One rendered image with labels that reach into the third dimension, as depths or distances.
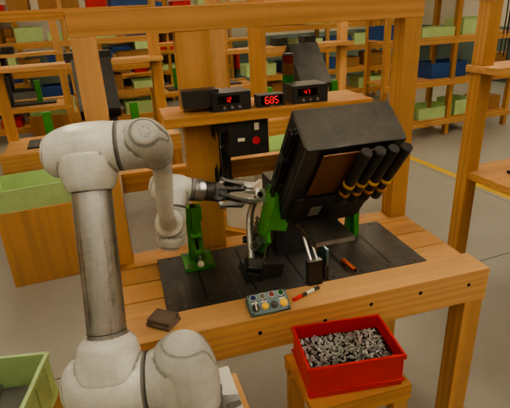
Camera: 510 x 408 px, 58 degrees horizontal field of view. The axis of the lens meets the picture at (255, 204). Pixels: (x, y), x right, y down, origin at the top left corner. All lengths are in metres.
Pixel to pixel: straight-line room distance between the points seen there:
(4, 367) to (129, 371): 0.57
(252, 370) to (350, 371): 1.36
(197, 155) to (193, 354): 1.04
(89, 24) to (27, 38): 6.63
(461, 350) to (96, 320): 1.61
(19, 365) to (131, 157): 0.81
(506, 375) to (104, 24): 2.65
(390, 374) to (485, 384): 1.39
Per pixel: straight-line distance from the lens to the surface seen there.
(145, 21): 1.92
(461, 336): 2.26
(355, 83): 10.36
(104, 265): 1.22
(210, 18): 1.95
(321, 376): 1.50
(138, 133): 1.16
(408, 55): 2.31
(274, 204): 1.76
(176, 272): 2.01
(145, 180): 2.12
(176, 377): 1.21
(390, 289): 1.88
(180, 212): 1.71
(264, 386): 2.73
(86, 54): 1.92
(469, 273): 2.07
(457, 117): 7.77
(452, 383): 2.43
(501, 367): 3.08
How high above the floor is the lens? 1.92
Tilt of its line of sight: 23 degrees down
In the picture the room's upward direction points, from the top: 3 degrees counter-clockwise
